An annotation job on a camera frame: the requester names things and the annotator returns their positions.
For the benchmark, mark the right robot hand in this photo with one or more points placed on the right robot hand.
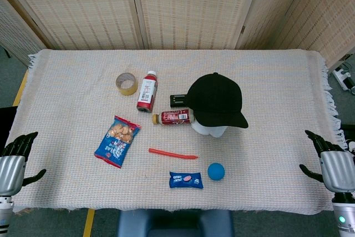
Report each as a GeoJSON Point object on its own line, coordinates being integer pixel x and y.
{"type": "Point", "coordinates": [334, 170]}

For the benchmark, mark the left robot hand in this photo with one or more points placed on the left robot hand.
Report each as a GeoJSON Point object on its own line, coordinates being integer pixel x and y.
{"type": "Point", "coordinates": [11, 165]}

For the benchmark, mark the black baseball cap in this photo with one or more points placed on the black baseball cap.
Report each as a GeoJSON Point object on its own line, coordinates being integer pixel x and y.
{"type": "Point", "coordinates": [216, 101]}

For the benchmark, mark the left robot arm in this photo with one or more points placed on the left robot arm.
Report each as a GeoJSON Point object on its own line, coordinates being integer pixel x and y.
{"type": "Point", "coordinates": [5, 214]}

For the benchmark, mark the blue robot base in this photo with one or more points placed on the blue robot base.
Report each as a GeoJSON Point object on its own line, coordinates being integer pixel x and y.
{"type": "Point", "coordinates": [174, 223]}

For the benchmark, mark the white foam mannequin head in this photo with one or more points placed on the white foam mannequin head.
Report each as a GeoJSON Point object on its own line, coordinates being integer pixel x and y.
{"type": "Point", "coordinates": [209, 130]}

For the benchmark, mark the woven fringed table cloth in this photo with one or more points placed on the woven fringed table cloth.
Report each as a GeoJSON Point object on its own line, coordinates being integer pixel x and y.
{"type": "Point", "coordinates": [69, 109]}

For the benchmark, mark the blue biscuit snack bag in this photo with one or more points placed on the blue biscuit snack bag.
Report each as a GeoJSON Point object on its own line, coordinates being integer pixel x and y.
{"type": "Point", "coordinates": [117, 141]}

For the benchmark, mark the blue ball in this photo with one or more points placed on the blue ball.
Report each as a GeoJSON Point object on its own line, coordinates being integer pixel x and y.
{"type": "Point", "coordinates": [216, 171]}

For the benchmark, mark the brown packing tape roll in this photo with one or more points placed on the brown packing tape roll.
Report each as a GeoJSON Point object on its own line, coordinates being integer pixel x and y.
{"type": "Point", "coordinates": [126, 83]}

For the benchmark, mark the blue oreo cookie pack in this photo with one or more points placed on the blue oreo cookie pack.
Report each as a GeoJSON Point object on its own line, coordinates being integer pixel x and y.
{"type": "Point", "coordinates": [185, 180]}

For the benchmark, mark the red drink bottle white cap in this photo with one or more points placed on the red drink bottle white cap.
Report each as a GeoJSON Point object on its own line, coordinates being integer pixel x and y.
{"type": "Point", "coordinates": [147, 92]}

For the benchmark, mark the red plastic stick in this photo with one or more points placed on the red plastic stick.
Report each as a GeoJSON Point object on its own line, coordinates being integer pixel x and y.
{"type": "Point", "coordinates": [173, 154]}

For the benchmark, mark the red drink bottle yellow cap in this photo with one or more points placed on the red drink bottle yellow cap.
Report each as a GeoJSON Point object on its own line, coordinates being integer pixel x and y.
{"type": "Point", "coordinates": [172, 117]}

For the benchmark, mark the black rectangular device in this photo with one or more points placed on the black rectangular device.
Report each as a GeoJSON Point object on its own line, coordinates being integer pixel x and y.
{"type": "Point", "coordinates": [178, 101]}

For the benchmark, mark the woven folding screen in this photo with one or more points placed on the woven folding screen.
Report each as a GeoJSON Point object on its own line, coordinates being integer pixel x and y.
{"type": "Point", "coordinates": [180, 6]}

